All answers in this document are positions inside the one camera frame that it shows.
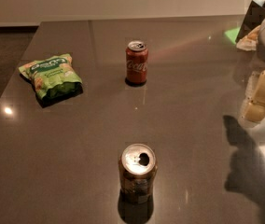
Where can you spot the orange-brown opened can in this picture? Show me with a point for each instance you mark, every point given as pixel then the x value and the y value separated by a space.
pixel 137 171

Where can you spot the red Coca-Cola can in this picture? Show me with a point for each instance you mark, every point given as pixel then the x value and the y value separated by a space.
pixel 136 63

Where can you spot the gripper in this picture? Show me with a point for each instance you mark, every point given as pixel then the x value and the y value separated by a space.
pixel 253 108

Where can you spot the white orange snack packet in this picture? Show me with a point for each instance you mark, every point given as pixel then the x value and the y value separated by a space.
pixel 250 41

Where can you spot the green chip bag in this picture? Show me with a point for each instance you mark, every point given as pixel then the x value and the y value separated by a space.
pixel 53 77

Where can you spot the dark snack rack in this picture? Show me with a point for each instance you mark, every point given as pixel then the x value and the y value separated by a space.
pixel 253 18

